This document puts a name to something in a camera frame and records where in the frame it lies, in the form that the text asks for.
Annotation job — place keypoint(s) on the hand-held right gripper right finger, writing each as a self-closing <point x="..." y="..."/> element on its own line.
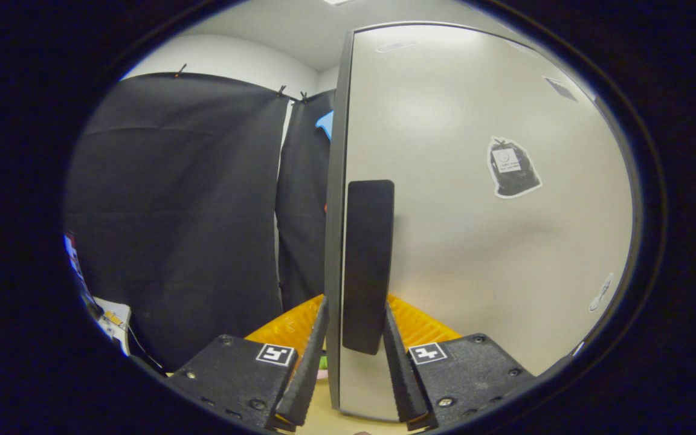
<point x="399" y="386"/>

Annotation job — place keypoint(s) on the large ceiling light panel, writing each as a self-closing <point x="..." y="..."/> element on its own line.
<point x="337" y="2"/>

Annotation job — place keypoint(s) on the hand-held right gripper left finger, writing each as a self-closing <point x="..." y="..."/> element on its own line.
<point x="302" y="393"/>

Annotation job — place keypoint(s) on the dark grey cabinet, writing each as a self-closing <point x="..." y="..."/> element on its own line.
<point x="335" y="241"/>

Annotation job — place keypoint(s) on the black backdrop cloth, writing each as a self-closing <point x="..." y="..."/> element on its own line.
<point x="179" y="211"/>

